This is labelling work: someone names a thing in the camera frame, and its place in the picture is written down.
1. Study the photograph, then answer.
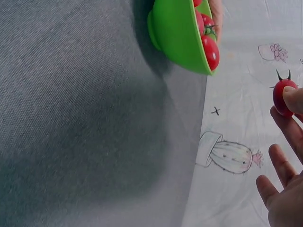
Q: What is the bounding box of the person's right hand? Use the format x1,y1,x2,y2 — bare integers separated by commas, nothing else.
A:
256,86,303,227

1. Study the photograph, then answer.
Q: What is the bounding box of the person's left hand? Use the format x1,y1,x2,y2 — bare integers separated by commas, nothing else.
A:
209,0,223,46

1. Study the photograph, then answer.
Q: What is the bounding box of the green plastic bowl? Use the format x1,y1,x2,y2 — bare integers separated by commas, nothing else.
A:
147,0,221,77

